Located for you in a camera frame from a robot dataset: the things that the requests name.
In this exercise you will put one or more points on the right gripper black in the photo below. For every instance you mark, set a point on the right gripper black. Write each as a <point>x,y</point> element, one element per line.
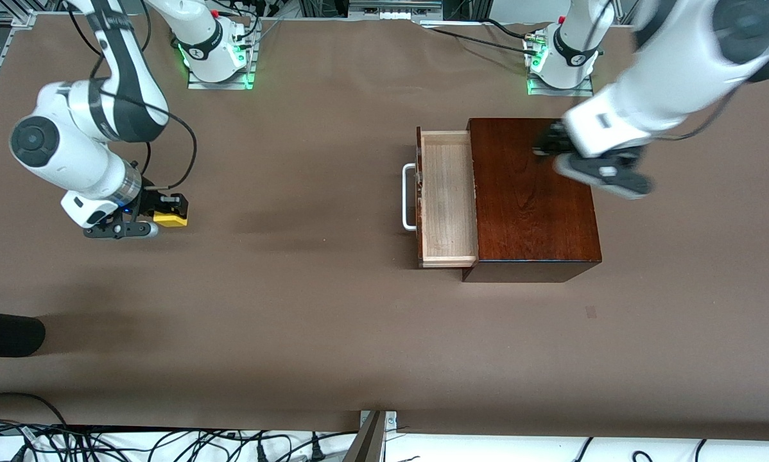
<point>148,201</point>

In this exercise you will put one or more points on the aluminium frame beam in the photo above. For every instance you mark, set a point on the aluminium frame beam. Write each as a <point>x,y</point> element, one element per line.
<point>394,9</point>

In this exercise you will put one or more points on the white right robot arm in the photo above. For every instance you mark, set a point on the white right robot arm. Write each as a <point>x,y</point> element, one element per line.
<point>57,147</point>

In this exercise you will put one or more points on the yellow block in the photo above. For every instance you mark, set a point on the yellow block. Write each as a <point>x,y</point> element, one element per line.
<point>172,219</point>

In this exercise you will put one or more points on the black cylinder object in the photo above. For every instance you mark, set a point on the black cylinder object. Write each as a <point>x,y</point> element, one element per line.
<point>6,333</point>

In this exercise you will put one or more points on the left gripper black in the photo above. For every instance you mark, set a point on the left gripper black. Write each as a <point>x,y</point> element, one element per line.
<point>554,141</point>

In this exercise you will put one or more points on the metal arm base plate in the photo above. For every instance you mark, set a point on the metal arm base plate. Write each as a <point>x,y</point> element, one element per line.
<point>217,85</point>
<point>561,92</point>

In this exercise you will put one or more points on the wooden drawer with dark front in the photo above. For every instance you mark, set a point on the wooden drawer with dark front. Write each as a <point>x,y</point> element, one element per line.
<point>449,192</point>

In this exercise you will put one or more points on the metal camera mount bar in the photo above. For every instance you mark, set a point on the metal camera mount bar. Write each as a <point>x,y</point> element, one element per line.
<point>368,443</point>

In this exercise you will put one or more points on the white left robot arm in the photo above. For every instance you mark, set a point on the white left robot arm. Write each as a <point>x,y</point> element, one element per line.
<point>667,64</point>

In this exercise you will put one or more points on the dark brown wooden cabinet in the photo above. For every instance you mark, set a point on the dark brown wooden cabinet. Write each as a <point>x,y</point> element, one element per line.
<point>532,212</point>

